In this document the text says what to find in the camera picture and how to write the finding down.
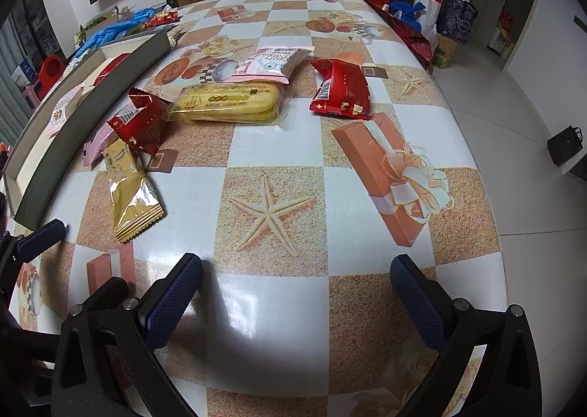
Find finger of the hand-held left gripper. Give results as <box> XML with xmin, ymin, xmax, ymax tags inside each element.
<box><xmin>69</xmin><ymin>276</ymin><xmax>130</xmax><ymax>308</ymax></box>
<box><xmin>0</xmin><ymin>219</ymin><xmax>67</xmax><ymax>280</ymax></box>

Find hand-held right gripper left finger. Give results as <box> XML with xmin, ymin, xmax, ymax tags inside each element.
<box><xmin>51</xmin><ymin>253</ymin><xmax>203</xmax><ymax>417</ymax></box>

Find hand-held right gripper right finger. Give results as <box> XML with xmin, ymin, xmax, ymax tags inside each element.
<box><xmin>390</xmin><ymin>254</ymin><xmax>544</xmax><ymax>417</ymax></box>

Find gold foil snack packet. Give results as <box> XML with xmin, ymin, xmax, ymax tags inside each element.
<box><xmin>102</xmin><ymin>139</ymin><xmax>167</xmax><ymax>242</ymax></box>

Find plain pink snack packet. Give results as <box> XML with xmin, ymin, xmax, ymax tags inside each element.
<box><xmin>83</xmin><ymin>127</ymin><xmax>121</xmax><ymax>168</ymax></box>

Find pink white biscuit packet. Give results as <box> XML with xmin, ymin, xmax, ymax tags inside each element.
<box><xmin>231</xmin><ymin>46</ymin><xmax>315</xmax><ymax>84</ymax></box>
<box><xmin>48</xmin><ymin>84</ymin><xmax>85</xmax><ymax>135</ymax></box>

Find red snack packet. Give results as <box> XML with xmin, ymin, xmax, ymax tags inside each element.
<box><xmin>309</xmin><ymin>58</ymin><xmax>372</xmax><ymax>119</ymax></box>
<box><xmin>107</xmin><ymin>87</ymin><xmax>172</xmax><ymax>156</ymax></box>
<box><xmin>94</xmin><ymin>54</ymin><xmax>131</xmax><ymax>86</ymax></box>

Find grey-green shallow box tray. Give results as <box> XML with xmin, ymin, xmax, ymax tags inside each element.
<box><xmin>2</xmin><ymin>27</ymin><xmax>171</xmax><ymax>232</ymax></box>

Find yellow biscuit packet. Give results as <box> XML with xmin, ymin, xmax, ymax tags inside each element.
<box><xmin>167</xmin><ymin>81</ymin><xmax>287</xmax><ymax>126</ymax></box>

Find red plastic stool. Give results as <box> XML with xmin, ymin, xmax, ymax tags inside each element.
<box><xmin>37</xmin><ymin>54</ymin><xmax>66</xmax><ymax>99</ymax></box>

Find storage shelf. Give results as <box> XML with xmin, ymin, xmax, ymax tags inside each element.
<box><xmin>9</xmin><ymin>0</ymin><xmax>51</xmax><ymax>78</ymax></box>

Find blue gloves pile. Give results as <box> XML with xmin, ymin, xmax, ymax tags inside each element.
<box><xmin>76</xmin><ymin>8</ymin><xmax>157</xmax><ymax>57</ymax></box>

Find red yellow printed snack bag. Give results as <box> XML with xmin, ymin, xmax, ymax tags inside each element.
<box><xmin>144</xmin><ymin>11</ymin><xmax>181</xmax><ymax>29</ymax></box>

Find dark red gift bag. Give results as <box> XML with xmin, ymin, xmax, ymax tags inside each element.
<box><xmin>383</xmin><ymin>8</ymin><xmax>435</xmax><ymax>73</ymax></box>

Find white carton boxes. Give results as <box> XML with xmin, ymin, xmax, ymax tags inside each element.
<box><xmin>488</xmin><ymin>29</ymin><xmax>512</xmax><ymax>55</ymax></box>

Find dark patterned tote bag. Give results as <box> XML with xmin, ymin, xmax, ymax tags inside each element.
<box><xmin>435</xmin><ymin>0</ymin><xmax>478</xmax><ymax>44</ymax></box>

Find blue plastic bag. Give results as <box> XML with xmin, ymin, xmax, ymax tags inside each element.
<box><xmin>390</xmin><ymin>1</ymin><xmax>425</xmax><ymax>30</ymax></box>

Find white paper bag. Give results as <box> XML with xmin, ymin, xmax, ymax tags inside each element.
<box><xmin>413</xmin><ymin>0</ymin><xmax>445</xmax><ymax>30</ymax></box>

